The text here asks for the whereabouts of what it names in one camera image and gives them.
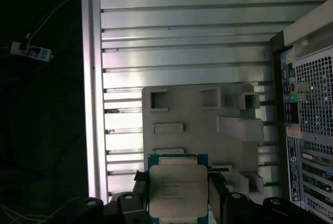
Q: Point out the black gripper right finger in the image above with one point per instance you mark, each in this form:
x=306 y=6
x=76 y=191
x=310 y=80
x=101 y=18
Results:
x=217 y=203

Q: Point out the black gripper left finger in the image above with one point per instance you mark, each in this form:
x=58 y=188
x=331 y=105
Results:
x=127 y=208

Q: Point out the silver CPU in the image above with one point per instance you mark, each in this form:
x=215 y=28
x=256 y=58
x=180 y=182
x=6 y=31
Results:
x=178 y=187

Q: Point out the green RAM stick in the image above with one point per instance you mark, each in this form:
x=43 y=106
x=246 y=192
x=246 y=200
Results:
x=220 y=168

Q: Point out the grey parts rack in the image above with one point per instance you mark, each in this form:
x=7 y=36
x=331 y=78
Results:
x=195 y=130

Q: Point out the white power strip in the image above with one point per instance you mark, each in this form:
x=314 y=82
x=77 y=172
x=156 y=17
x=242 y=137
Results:
x=31 y=51

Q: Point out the open black PC case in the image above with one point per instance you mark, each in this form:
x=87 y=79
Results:
x=312 y=21

